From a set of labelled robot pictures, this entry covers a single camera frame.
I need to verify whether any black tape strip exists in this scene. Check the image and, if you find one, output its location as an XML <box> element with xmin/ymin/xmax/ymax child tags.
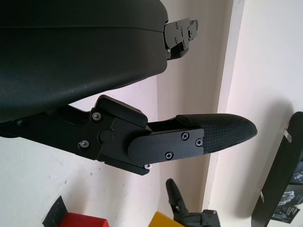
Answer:
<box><xmin>42</xmin><ymin>195</ymin><xmax>68</xmax><ymax>227</ymax></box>

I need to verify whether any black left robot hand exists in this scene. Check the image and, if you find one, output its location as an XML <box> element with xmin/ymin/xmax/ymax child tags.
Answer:
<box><xmin>0</xmin><ymin>0</ymin><xmax>258</xmax><ymax>177</ymax></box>

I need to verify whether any black curved panel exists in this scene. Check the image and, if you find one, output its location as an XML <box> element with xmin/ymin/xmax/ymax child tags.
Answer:
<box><xmin>251</xmin><ymin>111</ymin><xmax>303</xmax><ymax>227</ymax></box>

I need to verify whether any red wooden cube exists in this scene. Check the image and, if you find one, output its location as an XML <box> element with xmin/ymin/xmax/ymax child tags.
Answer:
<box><xmin>56</xmin><ymin>212</ymin><xmax>111</xmax><ymax>227</ymax></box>

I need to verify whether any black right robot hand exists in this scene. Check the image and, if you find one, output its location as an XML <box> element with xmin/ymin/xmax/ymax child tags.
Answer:
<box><xmin>165</xmin><ymin>178</ymin><xmax>220</xmax><ymax>227</ymax></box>

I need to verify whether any yellow wooden cube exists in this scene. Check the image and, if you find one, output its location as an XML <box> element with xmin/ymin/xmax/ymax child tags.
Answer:
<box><xmin>148</xmin><ymin>211</ymin><xmax>183</xmax><ymax>227</ymax></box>

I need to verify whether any dark printed box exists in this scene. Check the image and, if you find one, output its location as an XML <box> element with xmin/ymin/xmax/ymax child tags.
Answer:
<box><xmin>292</xmin><ymin>160</ymin><xmax>303</xmax><ymax>185</ymax></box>
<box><xmin>272</xmin><ymin>184</ymin><xmax>303</xmax><ymax>224</ymax></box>

